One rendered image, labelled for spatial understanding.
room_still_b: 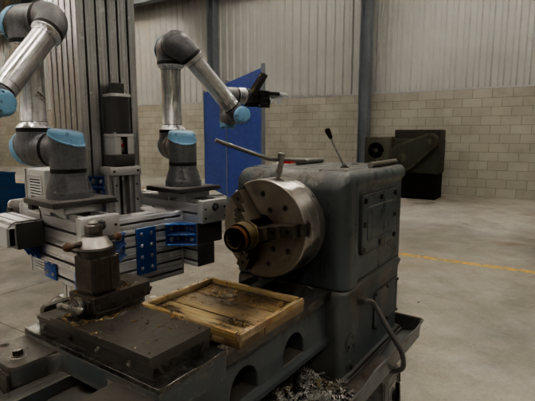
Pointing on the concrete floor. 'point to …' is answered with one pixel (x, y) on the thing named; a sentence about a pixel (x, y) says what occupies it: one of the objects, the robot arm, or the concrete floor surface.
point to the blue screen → (227, 156)
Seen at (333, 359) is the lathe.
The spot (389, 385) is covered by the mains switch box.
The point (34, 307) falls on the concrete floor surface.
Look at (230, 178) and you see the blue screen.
